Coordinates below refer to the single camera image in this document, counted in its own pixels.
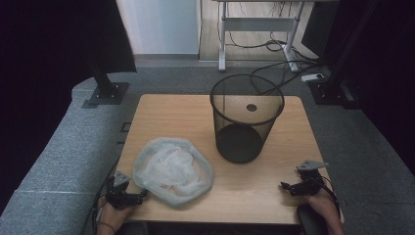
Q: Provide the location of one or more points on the person's left hand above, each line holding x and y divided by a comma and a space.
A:
114, 213

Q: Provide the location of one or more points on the white plastic bag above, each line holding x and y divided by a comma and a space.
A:
171, 169

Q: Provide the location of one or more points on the white metal desk frame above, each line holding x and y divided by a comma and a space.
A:
257, 24

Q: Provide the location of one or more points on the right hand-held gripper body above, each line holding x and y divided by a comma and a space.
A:
310, 182

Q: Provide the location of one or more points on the black curtain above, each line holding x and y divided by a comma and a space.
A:
49, 49
385, 65

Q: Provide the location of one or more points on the black metal stand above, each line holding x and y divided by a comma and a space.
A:
106, 88
339, 81

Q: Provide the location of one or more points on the black mesh wastebasket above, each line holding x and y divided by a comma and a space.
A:
243, 120

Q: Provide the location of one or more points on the white power strip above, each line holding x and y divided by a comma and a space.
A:
312, 77

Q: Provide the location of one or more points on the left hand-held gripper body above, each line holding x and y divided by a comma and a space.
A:
118, 195

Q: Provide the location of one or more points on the person's right hand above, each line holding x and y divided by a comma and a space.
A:
321, 204

